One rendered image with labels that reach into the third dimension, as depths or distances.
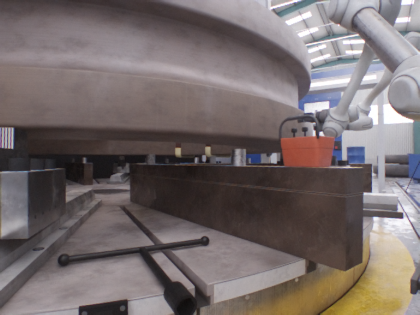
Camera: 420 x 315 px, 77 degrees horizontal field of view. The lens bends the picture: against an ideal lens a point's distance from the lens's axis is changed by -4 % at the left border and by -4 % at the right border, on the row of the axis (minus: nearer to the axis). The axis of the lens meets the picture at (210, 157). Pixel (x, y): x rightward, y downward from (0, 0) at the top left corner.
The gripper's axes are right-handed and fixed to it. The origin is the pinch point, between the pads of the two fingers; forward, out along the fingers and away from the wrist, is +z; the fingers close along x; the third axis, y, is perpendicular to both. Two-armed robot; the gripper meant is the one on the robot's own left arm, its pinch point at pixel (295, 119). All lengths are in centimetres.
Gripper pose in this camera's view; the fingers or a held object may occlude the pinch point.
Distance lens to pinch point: 186.8
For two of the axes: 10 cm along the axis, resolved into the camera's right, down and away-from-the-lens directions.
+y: 0.0, -10.0, 0.2
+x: -6.9, -0.1, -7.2
